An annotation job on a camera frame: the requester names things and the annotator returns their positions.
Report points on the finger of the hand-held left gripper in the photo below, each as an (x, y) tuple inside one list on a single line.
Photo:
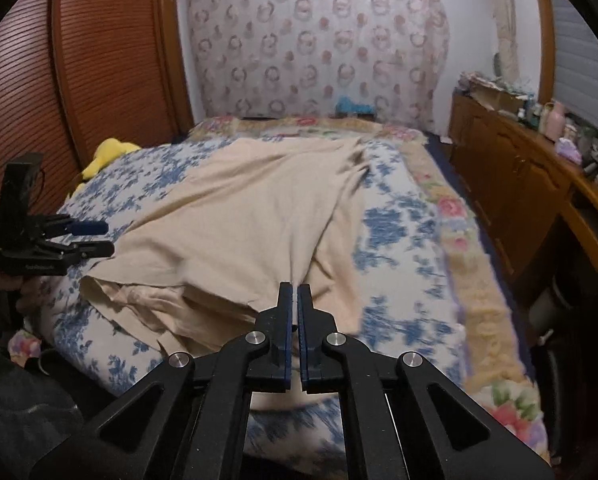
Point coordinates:
[(91, 250), (86, 226)]

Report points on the dark chair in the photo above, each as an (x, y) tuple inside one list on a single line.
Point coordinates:
[(579, 340)]

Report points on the cardboard box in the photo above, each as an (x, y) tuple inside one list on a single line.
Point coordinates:
[(496, 96)]

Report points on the louvered wooden wardrobe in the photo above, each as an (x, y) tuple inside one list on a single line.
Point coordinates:
[(94, 75)]

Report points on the purple soft pouch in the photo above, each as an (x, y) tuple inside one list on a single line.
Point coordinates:
[(569, 151)]

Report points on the person's dark clothing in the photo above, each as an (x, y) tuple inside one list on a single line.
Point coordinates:
[(24, 410)]

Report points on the pink thermos jug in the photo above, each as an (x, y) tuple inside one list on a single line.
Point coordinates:
[(554, 120)]

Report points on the beige tied curtain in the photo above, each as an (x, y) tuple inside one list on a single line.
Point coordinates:
[(508, 25)]

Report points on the person's left hand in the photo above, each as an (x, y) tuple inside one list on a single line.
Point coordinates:
[(29, 292)]

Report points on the yellow plush toy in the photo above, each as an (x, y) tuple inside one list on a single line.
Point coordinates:
[(110, 152)]

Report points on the grey window blinds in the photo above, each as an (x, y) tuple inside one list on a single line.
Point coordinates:
[(586, 60)]

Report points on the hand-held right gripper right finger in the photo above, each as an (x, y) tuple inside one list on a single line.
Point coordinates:
[(304, 340)]

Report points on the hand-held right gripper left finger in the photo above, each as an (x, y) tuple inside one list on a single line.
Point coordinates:
[(290, 340)]

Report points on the pile of folded fabrics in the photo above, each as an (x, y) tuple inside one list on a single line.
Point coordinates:
[(474, 81)]

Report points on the blue floral bed sheet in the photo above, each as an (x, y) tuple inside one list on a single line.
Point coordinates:
[(394, 230)]

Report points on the peach printed t-shirt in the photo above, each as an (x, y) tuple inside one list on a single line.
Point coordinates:
[(239, 220)]

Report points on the long wooden cabinet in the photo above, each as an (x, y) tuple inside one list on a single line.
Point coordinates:
[(509, 180)]

